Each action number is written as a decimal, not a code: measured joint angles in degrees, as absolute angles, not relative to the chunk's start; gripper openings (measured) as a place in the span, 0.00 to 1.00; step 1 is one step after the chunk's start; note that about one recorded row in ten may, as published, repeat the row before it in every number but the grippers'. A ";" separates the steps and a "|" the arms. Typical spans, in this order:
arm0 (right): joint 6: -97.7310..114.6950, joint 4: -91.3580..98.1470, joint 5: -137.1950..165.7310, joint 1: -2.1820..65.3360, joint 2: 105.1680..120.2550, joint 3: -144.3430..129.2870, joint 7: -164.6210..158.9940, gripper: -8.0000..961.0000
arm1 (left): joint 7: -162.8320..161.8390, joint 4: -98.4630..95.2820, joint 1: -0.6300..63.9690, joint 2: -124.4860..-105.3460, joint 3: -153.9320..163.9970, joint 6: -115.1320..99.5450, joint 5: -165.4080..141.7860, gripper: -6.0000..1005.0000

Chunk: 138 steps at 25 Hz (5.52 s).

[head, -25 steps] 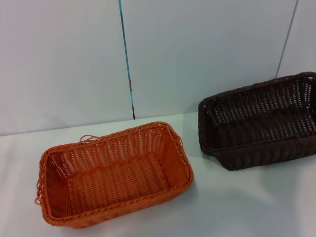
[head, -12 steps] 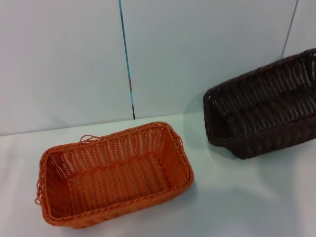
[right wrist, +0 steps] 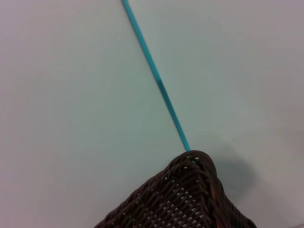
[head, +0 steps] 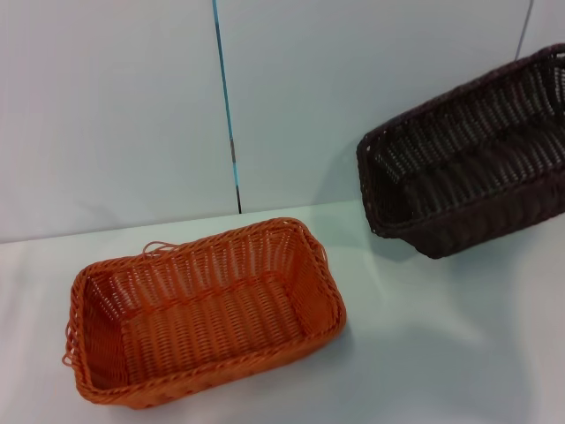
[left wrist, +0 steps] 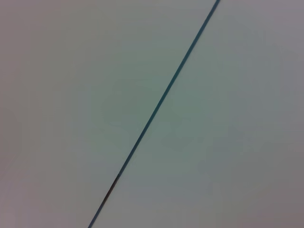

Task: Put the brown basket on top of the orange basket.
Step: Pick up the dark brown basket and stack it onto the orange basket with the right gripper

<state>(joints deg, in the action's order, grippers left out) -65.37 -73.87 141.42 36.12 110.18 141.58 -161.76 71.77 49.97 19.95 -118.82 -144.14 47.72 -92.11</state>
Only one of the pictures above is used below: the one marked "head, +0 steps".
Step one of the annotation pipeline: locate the orange woven plastic basket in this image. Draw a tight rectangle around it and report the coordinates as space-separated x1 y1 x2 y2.
59 216 348 411

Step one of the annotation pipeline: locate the blue wall seam strip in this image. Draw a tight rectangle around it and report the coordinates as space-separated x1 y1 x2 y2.
210 0 243 216

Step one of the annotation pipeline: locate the gray wall seam strip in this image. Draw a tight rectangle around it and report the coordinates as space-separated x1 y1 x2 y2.
515 0 538 58

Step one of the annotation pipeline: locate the dark brown woven basket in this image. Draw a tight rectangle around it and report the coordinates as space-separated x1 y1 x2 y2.
355 42 565 261

